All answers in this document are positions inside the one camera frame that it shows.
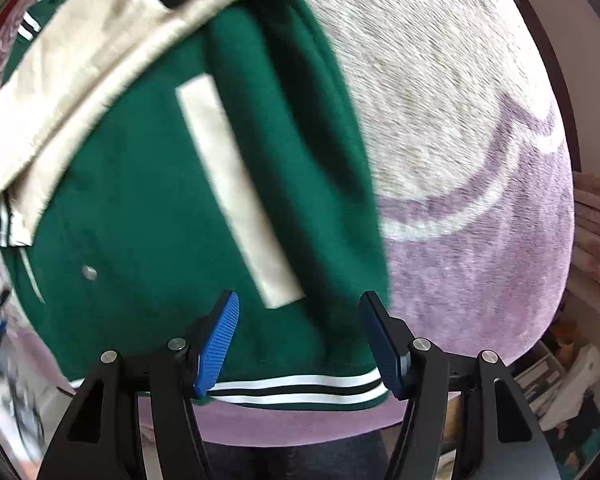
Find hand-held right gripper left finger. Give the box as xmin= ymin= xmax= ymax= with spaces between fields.
xmin=40 ymin=290 xmax=241 ymax=480

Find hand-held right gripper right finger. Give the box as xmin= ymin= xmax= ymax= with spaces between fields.
xmin=359 ymin=291 xmax=563 ymax=480

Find green and cream varsity jacket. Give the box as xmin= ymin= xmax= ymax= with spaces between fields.
xmin=0 ymin=0 xmax=393 ymax=411

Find person's legs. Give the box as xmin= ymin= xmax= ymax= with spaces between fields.
xmin=200 ymin=430 xmax=401 ymax=480

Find white plastic bag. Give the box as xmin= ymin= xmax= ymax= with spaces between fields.
xmin=545 ymin=342 xmax=600 ymax=431

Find stack of folded pink bedding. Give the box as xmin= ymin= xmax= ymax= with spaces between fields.
xmin=572 ymin=172 xmax=600 ymax=301

